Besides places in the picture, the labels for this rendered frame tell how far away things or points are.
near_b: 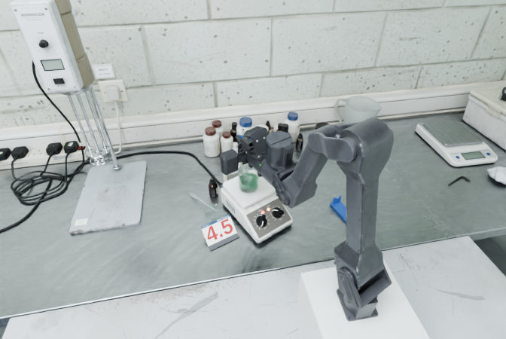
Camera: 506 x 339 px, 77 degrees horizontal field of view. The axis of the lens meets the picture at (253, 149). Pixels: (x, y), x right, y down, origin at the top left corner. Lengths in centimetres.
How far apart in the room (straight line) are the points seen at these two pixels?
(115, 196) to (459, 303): 100
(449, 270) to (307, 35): 87
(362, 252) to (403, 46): 103
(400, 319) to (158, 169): 86
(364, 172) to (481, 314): 57
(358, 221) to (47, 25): 72
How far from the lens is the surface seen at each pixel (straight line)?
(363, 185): 51
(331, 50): 132
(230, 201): 95
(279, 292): 85
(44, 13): 82
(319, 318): 72
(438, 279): 98
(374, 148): 48
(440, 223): 112
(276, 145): 66
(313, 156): 57
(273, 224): 92
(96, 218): 108
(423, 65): 159
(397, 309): 77
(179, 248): 94
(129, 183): 115
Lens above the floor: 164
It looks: 37 degrees down
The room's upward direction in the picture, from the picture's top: straight up
